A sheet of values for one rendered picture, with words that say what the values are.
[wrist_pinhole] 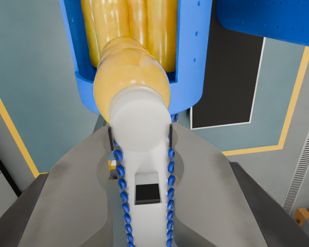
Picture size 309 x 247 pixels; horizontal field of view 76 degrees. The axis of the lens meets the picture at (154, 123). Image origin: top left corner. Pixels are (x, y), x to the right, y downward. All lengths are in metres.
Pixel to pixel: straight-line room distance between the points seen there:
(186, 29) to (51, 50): 1.42
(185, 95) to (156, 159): 0.48
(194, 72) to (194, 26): 0.08
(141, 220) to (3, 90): 1.45
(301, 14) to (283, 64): 1.19
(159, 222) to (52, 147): 1.30
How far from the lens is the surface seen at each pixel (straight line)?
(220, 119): 1.74
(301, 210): 3.37
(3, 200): 2.36
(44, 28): 1.68
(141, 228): 1.16
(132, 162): 0.82
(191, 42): 0.36
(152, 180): 0.83
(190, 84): 0.38
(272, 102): 2.07
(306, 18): 0.79
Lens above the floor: 1.55
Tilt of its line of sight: 60 degrees down
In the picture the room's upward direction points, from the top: 172 degrees clockwise
